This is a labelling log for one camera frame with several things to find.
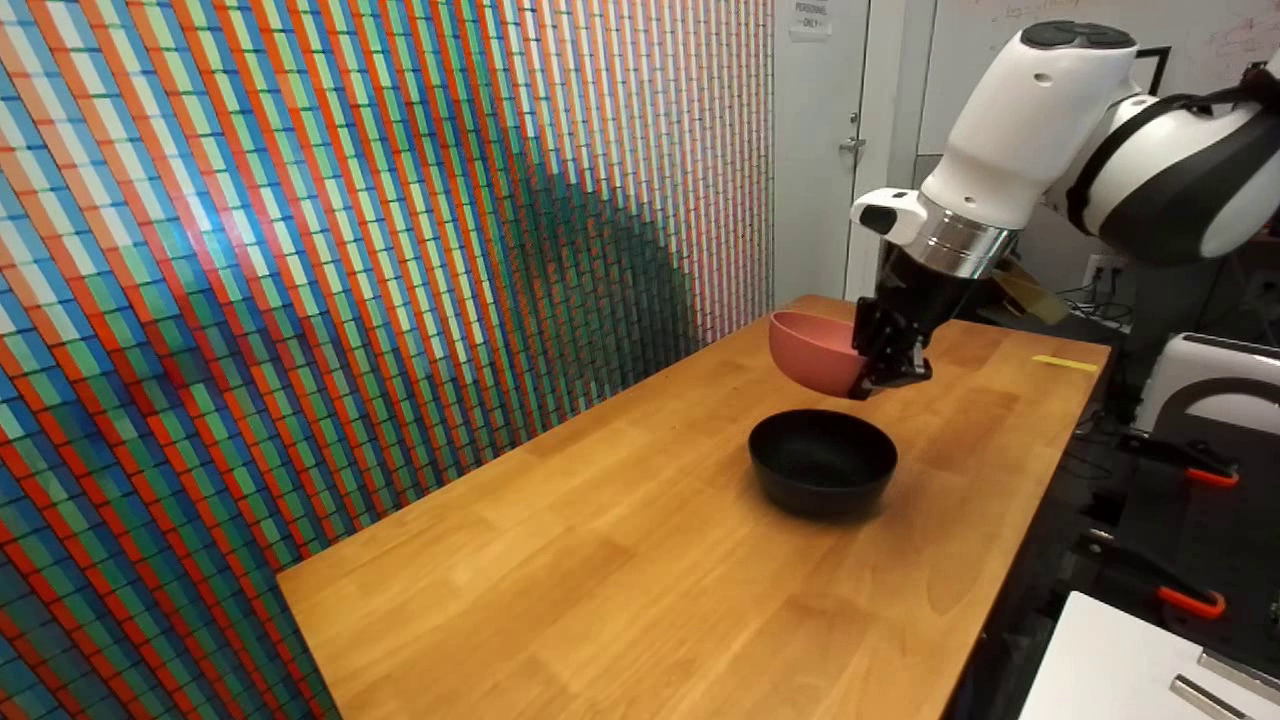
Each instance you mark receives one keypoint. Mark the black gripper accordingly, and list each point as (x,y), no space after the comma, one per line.
(915,302)

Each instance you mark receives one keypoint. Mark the light red bowl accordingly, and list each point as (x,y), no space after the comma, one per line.
(808,350)

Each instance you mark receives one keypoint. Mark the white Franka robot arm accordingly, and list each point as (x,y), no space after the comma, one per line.
(1040,120)

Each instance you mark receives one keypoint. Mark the black bowl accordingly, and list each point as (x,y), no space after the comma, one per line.
(823,461)

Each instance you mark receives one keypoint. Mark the grey door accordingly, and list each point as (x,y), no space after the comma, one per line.
(835,146)

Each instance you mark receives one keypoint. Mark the white paper door sign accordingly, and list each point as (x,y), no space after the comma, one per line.
(808,18)

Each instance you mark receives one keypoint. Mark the white paper sheet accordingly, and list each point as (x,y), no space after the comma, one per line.
(1123,664)

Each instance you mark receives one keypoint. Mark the green orange wrist camera mount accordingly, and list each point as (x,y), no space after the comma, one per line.
(1035,289)

